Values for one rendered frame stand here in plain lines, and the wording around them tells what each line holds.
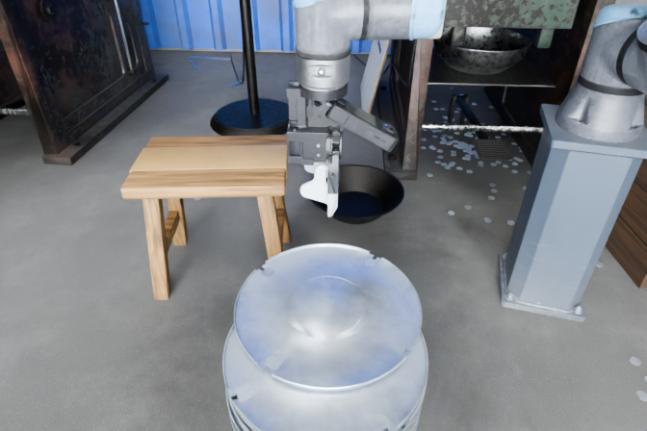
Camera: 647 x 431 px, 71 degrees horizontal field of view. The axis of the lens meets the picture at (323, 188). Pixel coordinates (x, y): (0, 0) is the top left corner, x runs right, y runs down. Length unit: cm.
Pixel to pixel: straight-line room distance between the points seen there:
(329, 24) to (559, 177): 60
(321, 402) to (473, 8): 119
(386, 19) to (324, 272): 42
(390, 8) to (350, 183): 97
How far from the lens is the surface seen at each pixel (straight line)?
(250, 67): 193
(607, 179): 103
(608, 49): 95
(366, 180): 152
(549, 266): 114
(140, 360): 111
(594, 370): 117
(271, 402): 65
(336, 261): 81
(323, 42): 61
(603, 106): 98
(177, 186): 99
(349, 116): 65
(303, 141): 67
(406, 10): 62
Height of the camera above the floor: 84
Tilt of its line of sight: 33 degrees down
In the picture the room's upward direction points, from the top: straight up
